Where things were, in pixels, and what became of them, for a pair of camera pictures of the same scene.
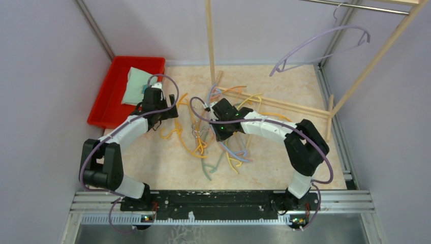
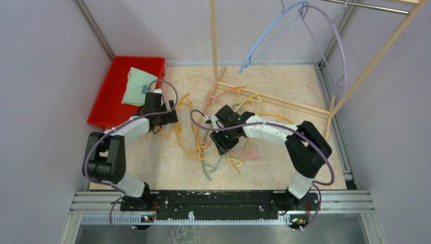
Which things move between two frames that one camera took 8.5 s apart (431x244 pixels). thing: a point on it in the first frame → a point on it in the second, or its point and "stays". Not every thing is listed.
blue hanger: (232, 154) → (246, 61)
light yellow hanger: (228, 159) stays
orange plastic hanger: (282, 116) stays
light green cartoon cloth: (136, 79) stays
